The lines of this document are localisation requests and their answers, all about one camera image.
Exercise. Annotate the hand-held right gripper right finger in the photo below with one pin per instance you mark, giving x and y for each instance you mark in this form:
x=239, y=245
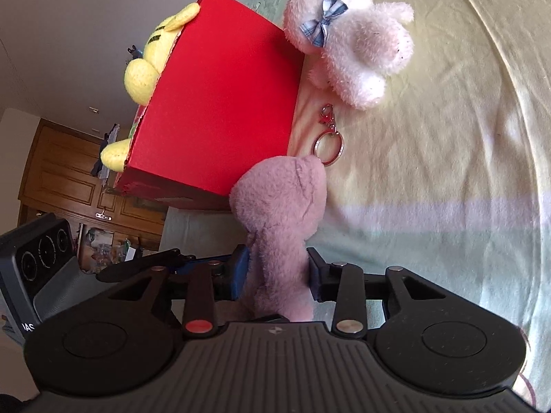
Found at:
x=313, y=275

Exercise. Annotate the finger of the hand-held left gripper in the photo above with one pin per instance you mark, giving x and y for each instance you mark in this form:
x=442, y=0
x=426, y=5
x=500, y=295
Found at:
x=137, y=262

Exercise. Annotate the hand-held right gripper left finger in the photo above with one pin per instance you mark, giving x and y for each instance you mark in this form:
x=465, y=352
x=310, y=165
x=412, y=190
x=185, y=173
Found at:
x=241, y=273

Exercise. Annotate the mauve pink plush toy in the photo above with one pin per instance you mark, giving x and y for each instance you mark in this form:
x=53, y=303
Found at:
x=275, y=223

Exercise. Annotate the red cardboard box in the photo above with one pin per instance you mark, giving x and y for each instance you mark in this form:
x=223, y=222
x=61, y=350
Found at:
x=224, y=94

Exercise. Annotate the yellow tiger plush toy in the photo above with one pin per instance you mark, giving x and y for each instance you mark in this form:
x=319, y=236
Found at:
x=140, y=77

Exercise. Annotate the clear plastic bag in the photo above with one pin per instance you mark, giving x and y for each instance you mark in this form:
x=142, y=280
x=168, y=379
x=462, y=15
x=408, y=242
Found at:
x=99, y=247

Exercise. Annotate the wooden wardrobe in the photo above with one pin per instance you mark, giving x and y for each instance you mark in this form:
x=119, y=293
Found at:
x=64, y=172

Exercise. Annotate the hanging clothes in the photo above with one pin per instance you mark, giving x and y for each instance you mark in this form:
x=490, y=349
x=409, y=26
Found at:
x=103, y=167

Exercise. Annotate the light green bed sheet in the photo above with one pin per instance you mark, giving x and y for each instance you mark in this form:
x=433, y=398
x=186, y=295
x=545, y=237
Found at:
x=430, y=180

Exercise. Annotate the pink plush with plaid bow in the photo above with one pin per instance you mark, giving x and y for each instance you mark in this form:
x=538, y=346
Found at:
x=361, y=51

